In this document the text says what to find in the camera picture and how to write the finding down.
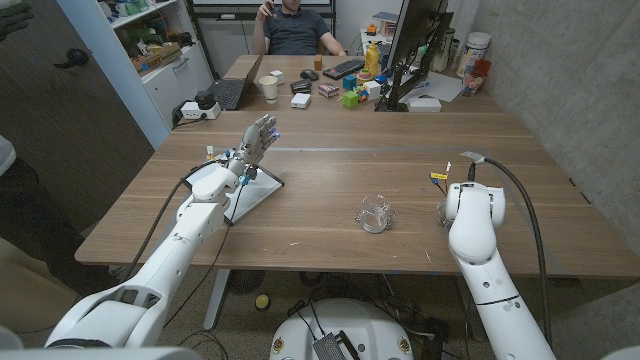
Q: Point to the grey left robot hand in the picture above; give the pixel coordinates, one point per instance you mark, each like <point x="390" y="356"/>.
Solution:
<point x="255" y="142"/>

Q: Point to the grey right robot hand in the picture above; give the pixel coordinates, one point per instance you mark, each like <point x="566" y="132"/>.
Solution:
<point x="442" y="212"/>

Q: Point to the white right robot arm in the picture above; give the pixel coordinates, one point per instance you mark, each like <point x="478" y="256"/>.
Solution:
<point x="480" y="250"/>

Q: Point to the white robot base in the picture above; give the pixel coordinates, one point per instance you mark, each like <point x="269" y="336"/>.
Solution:
<point x="345" y="325"/>

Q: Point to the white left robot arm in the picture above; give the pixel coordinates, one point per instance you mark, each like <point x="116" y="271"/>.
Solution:
<point x="170" y="260"/>

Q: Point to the small tabletop whiteboard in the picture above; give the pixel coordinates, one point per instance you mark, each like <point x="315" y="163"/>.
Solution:
<point x="260" y="192"/>

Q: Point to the white paper cup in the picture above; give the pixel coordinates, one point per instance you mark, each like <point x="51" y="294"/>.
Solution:
<point x="269" y="90"/>

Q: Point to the clear glass cup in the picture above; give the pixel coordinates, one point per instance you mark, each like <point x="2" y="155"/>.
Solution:
<point x="375" y="216"/>

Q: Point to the black laptop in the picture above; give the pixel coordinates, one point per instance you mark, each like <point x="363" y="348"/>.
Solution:
<point x="230" y="92"/>

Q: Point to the flat white small box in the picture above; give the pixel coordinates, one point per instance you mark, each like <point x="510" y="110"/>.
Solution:
<point x="300" y="100"/>

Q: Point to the black power adapter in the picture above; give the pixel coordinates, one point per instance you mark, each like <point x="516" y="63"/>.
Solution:
<point x="205" y="100"/>

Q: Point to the white power strip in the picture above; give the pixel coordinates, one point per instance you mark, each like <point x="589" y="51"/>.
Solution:
<point x="192" y="112"/>

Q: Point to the small white block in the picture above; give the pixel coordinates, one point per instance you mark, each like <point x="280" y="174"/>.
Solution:
<point x="277" y="76"/>

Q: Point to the black computer mouse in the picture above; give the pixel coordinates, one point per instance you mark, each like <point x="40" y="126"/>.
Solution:
<point x="309" y="74"/>

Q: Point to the white shelf cabinet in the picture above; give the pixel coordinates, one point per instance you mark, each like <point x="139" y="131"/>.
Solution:
<point x="170" y="90"/>

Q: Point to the small wooden block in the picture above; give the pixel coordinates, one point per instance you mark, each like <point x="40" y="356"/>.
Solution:
<point x="317" y="62"/>

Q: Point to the green cube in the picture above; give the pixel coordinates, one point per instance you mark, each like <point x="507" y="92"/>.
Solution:
<point x="350" y="99"/>

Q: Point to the white rectangular device box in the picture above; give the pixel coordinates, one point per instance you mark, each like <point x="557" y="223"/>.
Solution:
<point x="424" y="104"/>

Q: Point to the teal blue cube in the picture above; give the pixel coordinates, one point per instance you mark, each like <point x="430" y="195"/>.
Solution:
<point x="349" y="82"/>

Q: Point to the black keyboard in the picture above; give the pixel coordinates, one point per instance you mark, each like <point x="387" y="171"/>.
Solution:
<point x="344" y="68"/>

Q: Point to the multicoloured puzzle cube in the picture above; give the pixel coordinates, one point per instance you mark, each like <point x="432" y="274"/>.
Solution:
<point x="361" y="93"/>

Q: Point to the seated person in dark shirt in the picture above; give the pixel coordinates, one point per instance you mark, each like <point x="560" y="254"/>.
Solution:
<point x="295" y="30"/>

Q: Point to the white paper sheet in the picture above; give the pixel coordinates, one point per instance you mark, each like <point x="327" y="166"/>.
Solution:
<point x="442" y="87"/>

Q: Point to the white cube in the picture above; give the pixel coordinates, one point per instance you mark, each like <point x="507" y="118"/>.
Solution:
<point x="372" y="90"/>

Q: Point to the cardboard box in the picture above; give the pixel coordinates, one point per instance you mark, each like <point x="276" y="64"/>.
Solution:
<point x="157" y="57"/>

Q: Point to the red snack bag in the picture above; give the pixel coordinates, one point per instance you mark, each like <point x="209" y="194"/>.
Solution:
<point x="475" y="80"/>

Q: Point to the yellow squeeze bottle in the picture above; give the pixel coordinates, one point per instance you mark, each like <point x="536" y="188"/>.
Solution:
<point x="371" y="60"/>

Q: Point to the yellow ball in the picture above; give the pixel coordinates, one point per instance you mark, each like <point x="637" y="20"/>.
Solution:
<point x="262" y="302"/>

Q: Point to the white table leg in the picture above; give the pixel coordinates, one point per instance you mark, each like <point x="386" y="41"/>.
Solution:
<point x="217" y="300"/>

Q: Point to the white printed canister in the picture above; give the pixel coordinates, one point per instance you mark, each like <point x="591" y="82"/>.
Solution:
<point x="472" y="52"/>

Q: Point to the black computer monitor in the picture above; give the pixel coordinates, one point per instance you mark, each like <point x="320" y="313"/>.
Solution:
<point x="412" y="27"/>

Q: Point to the standing person in dark trousers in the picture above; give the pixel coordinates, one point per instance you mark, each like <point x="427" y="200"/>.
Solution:
<point x="30" y="220"/>

